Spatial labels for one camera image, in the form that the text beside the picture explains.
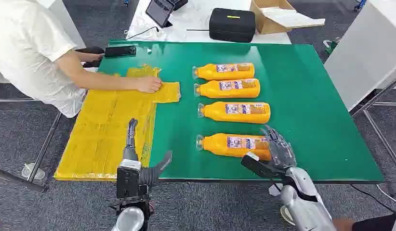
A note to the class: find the person's right hand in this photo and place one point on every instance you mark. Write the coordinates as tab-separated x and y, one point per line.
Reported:
149	84

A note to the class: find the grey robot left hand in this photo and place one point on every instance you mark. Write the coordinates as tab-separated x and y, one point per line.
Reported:
153	173

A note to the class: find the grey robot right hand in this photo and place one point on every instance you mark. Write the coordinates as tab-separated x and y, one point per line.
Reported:
281	153

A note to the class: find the orange drink bottle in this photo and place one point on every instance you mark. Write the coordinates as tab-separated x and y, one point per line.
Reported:
210	89
210	72
217	112
217	145

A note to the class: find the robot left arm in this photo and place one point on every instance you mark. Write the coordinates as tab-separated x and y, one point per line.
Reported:
131	220

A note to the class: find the black phone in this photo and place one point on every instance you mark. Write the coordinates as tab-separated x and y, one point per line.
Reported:
120	51

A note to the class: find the green table mat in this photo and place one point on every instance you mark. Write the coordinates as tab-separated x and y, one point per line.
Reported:
297	111

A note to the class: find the yellow plastic sheet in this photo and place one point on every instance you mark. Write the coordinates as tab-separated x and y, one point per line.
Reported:
102	127

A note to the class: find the black device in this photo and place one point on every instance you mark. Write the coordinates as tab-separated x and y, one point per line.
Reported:
89	50

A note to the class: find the black tablet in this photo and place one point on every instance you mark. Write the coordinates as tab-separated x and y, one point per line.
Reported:
159	12

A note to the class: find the black zip case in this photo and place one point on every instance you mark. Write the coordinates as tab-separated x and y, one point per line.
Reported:
231	25

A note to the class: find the metal table leg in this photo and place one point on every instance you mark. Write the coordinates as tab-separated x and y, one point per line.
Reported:
44	146

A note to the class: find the green bag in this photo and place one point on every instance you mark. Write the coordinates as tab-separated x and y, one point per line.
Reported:
331	46

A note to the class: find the clear plastic cup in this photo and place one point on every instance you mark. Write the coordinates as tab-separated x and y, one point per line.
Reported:
32	172

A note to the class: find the cardboard box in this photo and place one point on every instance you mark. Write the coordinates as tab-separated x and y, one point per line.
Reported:
265	24

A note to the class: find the white panel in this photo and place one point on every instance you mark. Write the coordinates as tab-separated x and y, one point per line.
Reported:
364	51

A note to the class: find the person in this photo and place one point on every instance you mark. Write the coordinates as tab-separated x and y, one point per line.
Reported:
22	47

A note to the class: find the white foam sheet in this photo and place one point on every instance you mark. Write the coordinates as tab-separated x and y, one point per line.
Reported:
293	17

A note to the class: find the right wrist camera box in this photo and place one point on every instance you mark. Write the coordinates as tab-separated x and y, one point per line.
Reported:
260	167

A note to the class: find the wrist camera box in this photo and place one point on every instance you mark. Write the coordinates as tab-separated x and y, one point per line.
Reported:
127	181
260	167

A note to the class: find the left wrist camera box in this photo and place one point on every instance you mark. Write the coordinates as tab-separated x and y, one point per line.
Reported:
127	181

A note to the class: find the metal table frame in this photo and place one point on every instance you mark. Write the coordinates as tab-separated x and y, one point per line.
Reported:
376	130

